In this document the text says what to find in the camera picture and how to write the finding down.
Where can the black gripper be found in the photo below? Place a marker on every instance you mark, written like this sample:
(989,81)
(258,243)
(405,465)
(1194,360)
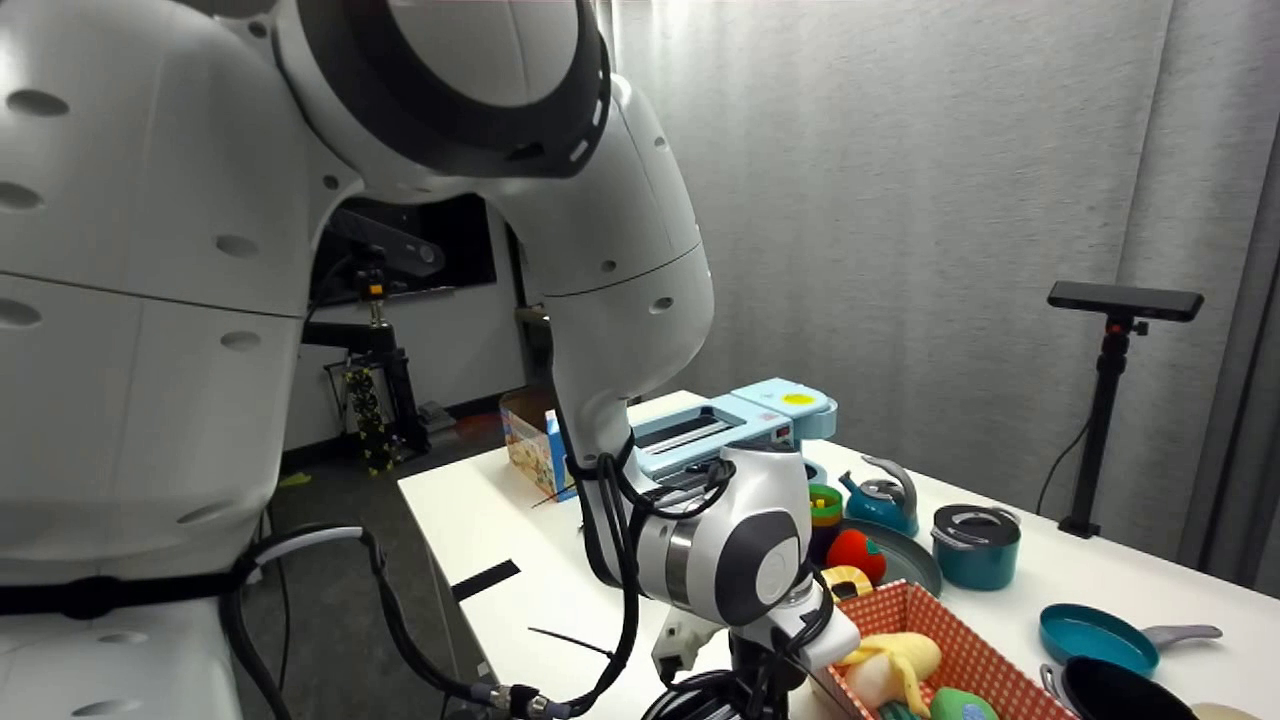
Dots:
(766,674)

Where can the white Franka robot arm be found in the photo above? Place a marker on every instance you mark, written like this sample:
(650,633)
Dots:
(264,266)

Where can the red checked basket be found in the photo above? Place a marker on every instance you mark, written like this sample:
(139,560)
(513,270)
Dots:
(966,653)

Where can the black grill tray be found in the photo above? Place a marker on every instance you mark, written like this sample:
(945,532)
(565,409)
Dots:
(687,698)

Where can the dark round plate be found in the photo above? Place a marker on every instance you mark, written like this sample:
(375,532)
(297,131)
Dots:
(910,560)

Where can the green round plush toy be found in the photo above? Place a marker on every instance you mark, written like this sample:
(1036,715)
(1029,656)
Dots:
(962,704)

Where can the teal toy kettle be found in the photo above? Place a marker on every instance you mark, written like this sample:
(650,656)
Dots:
(881,500)

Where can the teal pot with lid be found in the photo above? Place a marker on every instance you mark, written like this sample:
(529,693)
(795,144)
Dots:
(976,544)

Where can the light blue toaster oven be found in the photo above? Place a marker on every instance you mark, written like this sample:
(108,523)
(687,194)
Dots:
(720,420)

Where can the black flat strip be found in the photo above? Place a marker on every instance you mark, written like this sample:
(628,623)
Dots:
(484,578)

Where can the brown cardboard box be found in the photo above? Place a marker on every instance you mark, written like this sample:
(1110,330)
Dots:
(522,447)

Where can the teal toy pan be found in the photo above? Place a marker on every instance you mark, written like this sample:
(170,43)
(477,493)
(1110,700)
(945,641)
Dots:
(1101,639)

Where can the black toy pan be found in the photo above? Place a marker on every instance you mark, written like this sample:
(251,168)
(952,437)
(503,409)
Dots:
(1120,693)

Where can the grey curtain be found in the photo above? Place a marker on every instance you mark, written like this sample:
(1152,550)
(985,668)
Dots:
(932,203)

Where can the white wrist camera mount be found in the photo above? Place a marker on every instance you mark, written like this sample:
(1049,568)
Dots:
(815,627)

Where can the black camera stand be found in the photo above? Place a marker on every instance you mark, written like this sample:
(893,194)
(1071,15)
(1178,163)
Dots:
(1101,424)
(386,375)

